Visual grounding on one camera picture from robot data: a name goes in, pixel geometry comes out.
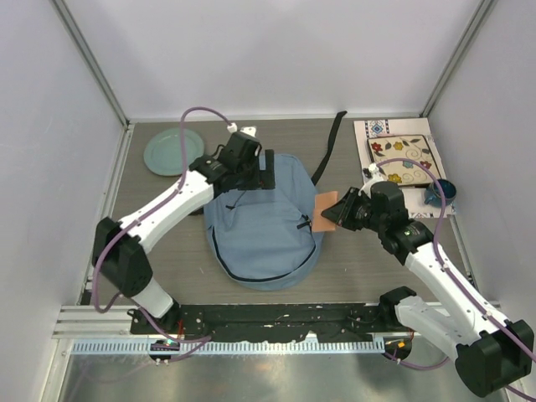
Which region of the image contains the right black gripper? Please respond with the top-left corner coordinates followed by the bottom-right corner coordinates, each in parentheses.
top-left (322, 187), bottom-right (387, 233)

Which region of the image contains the light blue backpack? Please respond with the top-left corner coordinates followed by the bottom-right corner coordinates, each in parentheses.
top-left (204, 111), bottom-right (346, 291)

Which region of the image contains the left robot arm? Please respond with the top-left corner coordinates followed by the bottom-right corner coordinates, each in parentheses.
top-left (92, 126), bottom-right (275, 334)

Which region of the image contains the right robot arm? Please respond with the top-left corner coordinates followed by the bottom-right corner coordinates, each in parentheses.
top-left (322, 181), bottom-right (535, 397)

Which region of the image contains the floral square plate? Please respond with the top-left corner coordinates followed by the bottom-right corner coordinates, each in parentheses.
top-left (366, 135), bottom-right (442, 188)

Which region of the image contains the patterned white placemat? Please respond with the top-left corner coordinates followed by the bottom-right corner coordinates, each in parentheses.
top-left (353, 118), bottom-right (446, 218)

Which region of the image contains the dark blue mug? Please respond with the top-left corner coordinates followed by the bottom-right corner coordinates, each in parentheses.
top-left (424, 178), bottom-right (457, 208)

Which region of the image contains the teal round plate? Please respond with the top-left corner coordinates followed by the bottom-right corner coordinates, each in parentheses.
top-left (143, 128), bottom-right (204, 177)

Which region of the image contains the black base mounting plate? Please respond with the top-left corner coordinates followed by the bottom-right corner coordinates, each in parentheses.
top-left (157, 303), bottom-right (409, 343)

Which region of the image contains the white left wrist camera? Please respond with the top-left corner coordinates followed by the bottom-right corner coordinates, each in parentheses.
top-left (227, 122), bottom-right (257, 137)

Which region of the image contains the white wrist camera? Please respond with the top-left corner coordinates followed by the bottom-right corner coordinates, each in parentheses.
top-left (359, 163), bottom-right (384, 198)
top-left (227, 122), bottom-right (257, 137)

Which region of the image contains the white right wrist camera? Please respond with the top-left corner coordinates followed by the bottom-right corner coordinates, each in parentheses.
top-left (359, 163), bottom-right (384, 198)

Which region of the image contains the slotted cable duct rail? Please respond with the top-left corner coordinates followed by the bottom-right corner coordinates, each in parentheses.
top-left (71, 337), bottom-right (385, 355)

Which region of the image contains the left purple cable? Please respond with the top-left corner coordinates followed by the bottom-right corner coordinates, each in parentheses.
top-left (91, 106), bottom-right (240, 362)

